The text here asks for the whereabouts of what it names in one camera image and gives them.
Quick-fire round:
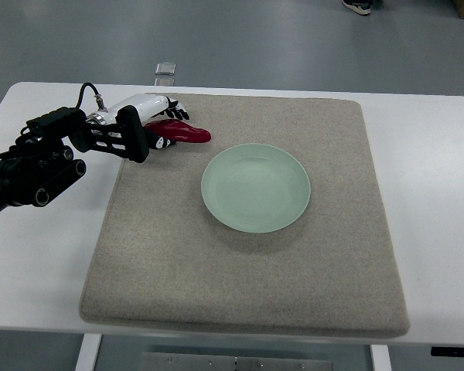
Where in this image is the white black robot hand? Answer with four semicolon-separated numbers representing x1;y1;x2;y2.
103;93;189;149

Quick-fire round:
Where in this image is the red pepper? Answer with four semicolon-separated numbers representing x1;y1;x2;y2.
145;118;212;143

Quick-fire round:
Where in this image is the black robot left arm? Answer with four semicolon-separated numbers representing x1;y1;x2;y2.
0;94;166;212

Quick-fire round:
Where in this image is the light green plate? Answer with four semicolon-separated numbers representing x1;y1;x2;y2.
201;143;311;233

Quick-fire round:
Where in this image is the beige fabric mat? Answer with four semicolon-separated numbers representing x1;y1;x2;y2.
79;92;411;341

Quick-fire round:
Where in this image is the white table leg left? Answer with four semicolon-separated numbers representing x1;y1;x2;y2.
74;334;102;371

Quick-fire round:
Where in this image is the white table leg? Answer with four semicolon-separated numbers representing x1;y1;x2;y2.
370;345;392;371
74;334;102;371

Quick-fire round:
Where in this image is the person's leg with sneaker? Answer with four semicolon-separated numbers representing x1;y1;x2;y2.
342;0;373;16

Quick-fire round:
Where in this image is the white table leg right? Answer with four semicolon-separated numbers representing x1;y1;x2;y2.
370;345;392;371

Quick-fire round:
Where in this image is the black table control panel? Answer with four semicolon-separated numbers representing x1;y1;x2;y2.
430;346;464;358

